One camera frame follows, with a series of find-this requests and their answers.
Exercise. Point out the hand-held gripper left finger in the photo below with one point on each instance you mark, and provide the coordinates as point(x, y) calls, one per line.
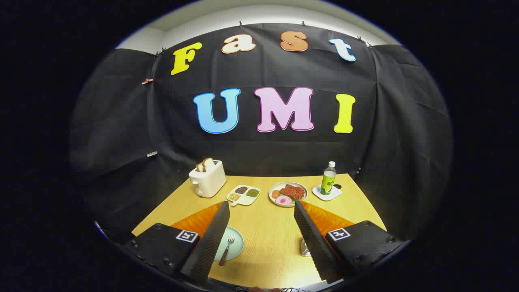
point(211, 243)

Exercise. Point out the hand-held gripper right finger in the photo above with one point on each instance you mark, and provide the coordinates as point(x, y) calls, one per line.
point(314, 243)

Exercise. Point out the silver fork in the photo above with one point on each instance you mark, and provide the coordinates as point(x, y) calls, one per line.
point(229, 243)

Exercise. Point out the teal round plate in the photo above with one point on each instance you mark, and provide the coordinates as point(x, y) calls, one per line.
point(238, 243)

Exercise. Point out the white oval food plate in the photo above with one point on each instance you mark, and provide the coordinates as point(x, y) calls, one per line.
point(302, 200)

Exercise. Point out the white square coaster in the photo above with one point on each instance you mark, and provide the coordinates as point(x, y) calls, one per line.
point(318, 194)

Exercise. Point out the yellow soybeans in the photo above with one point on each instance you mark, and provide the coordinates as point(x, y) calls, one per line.
point(234, 197)

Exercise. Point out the pink sliced ham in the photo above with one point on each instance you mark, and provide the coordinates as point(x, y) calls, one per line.
point(283, 199)

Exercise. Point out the white divided dish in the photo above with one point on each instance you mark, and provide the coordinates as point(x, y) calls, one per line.
point(244, 199)

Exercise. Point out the brown meat piece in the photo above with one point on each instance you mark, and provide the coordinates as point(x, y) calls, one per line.
point(292, 191)

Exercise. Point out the white toaster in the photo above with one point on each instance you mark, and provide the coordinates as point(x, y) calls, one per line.
point(209, 182)

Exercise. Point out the dark brown beans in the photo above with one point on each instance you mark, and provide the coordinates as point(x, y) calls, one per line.
point(241, 190)

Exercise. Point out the green label drink bottle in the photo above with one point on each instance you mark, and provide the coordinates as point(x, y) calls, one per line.
point(328, 180)

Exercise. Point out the green mung beans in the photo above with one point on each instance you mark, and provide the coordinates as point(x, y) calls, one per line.
point(252, 193)

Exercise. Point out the small toast slice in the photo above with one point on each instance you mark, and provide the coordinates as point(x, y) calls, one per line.
point(199, 167)

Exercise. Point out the large toast slice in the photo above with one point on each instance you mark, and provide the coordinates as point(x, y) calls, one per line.
point(208, 164)

